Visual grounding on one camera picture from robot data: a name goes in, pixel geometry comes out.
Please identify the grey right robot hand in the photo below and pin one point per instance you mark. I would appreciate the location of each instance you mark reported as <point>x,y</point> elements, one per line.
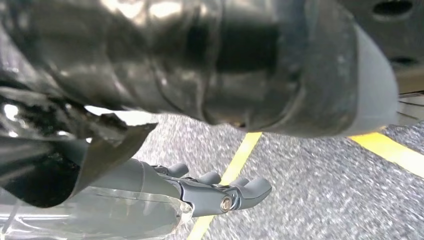
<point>298,66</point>

